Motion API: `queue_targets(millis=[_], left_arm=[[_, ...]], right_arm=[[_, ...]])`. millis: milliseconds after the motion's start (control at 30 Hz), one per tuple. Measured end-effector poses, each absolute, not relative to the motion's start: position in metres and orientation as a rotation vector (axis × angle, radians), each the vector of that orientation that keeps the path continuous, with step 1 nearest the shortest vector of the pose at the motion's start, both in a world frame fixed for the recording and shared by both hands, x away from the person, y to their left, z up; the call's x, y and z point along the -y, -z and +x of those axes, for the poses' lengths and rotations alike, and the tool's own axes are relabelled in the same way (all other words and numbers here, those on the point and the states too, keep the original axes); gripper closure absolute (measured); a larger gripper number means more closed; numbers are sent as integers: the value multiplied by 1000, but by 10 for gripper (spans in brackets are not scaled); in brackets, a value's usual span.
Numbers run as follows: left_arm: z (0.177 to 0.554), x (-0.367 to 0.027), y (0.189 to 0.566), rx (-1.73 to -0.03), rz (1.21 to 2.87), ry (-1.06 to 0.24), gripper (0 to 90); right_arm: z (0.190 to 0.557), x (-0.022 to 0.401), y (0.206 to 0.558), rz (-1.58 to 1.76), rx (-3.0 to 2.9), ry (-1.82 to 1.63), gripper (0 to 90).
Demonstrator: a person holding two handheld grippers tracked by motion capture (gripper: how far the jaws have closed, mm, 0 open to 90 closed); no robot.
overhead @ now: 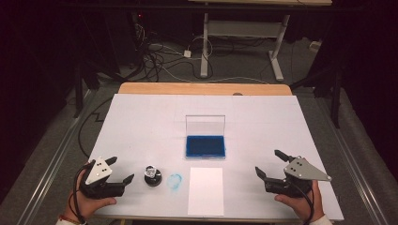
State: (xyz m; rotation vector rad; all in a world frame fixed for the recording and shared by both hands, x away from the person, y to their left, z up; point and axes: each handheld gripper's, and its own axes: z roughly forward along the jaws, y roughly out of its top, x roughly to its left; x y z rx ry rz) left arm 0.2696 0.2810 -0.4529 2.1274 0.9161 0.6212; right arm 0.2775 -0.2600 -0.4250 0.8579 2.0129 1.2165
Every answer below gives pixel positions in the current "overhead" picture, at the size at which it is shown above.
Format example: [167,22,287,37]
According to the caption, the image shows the black metal stand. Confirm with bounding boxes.
[289,62,343,129]

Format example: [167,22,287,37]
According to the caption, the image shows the white metal desk frame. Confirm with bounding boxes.
[200,12,291,83]

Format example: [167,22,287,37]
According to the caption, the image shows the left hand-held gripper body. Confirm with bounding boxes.
[79,157,127,200]

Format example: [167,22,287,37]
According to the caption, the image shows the white paper sheet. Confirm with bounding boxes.
[187,167,225,217]

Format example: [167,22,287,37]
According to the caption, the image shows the white board table cover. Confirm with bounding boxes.
[67,93,345,222]

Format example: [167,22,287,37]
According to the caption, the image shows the white floor cable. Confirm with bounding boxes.
[158,64,270,85]

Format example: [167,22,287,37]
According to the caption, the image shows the right hand-held gripper black cable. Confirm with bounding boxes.
[289,181,315,225]

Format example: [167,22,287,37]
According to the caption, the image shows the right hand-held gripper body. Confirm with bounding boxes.
[264,156,332,199]

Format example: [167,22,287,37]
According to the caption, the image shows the metal floor rail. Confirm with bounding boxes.
[315,97,390,225]
[13,88,95,225]

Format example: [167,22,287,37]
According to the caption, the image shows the black stamp with clear knob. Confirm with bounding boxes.
[144,165,163,188]

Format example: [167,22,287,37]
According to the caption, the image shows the black floor cable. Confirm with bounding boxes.
[77,97,115,158]

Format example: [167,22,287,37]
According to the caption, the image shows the wooden table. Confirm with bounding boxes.
[74,82,337,225]

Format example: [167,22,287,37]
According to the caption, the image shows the person's right hand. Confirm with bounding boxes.
[274,179,326,223]

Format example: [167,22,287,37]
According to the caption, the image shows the black equipment box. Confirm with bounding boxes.
[104,10,148,71]

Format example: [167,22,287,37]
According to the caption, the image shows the tangle of black cables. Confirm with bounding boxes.
[130,12,217,83]

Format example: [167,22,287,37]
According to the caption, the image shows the blue ink pad clear lid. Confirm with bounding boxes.
[185,114,227,159]

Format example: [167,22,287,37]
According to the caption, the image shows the person's left hand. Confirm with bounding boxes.
[64,160,118,223]

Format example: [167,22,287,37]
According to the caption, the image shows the hand-held gripper black cable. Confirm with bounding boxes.
[72,161,95,225]
[289,181,315,225]

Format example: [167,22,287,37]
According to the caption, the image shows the left hand-held gripper black cable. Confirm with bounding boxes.
[72,161,95,225]

